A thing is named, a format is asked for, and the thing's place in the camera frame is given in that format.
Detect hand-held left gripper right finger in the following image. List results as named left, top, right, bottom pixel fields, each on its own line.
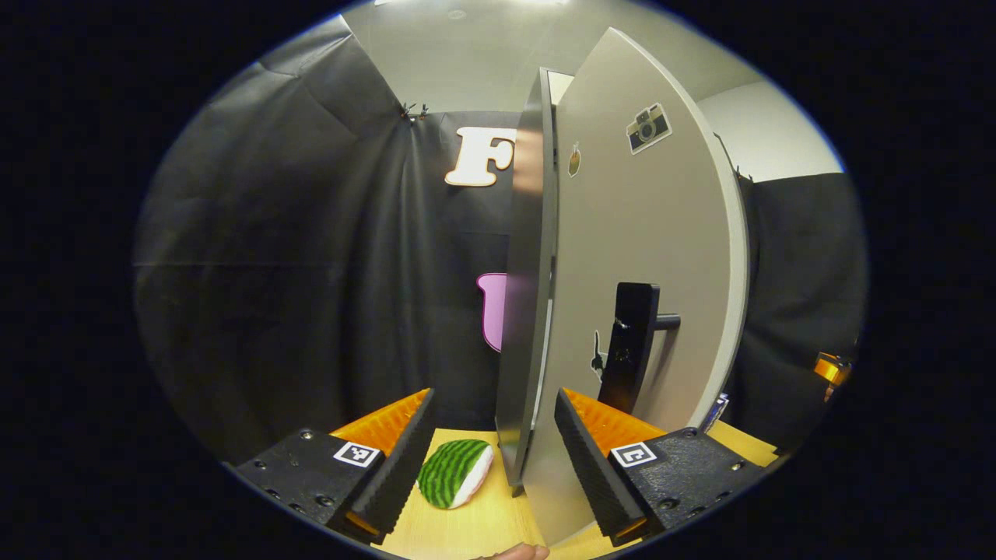
left=554, top=387, right=767, bottom=548

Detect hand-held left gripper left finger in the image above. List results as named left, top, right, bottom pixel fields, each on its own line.
left=233, top=387, right=438, bottom=545

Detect white shoe cabinet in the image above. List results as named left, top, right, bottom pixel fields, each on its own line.
left=496, top=68, right=574, bottom=496

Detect white shoe cabinet door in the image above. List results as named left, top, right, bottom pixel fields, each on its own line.
left=520, top=27, right=750, bottom=548

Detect watermelon slice toy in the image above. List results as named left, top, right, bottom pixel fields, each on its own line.
left=416, top=439, right=496, bottom=510

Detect black backdrop cloth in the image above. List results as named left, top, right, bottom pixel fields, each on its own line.
left=132, top=16, right=868, bottom=460

